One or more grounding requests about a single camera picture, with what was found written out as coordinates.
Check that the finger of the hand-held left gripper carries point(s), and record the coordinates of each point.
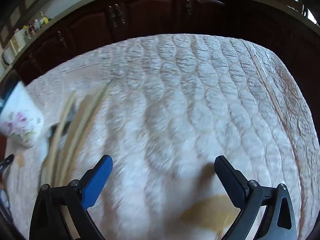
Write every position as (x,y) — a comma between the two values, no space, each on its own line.
(7,91)
(7,161)

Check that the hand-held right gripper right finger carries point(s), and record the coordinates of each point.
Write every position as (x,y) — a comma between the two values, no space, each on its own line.
(230,180)

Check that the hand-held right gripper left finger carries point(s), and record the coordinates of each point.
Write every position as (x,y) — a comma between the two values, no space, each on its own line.
(97,182)

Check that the white floral cup teal rim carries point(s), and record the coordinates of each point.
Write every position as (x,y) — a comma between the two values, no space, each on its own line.
(20,120)

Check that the wooden chopstick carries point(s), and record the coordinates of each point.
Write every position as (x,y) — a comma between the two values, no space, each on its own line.
(67,110)
(81,112)

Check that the white electric kettle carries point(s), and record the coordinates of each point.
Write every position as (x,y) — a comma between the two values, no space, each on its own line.
(8,57)

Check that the row of condiment bottles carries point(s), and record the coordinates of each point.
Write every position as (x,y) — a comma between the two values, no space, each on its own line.
(37,23)

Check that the quilted white table cover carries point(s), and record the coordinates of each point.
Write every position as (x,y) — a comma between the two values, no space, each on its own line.
(175,105)

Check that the brown wooden base cabinets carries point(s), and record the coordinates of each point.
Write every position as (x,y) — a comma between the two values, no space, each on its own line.
(150,12)

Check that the glass-door wooden wall cabinet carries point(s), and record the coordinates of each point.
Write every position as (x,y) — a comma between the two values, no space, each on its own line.
(25,2)

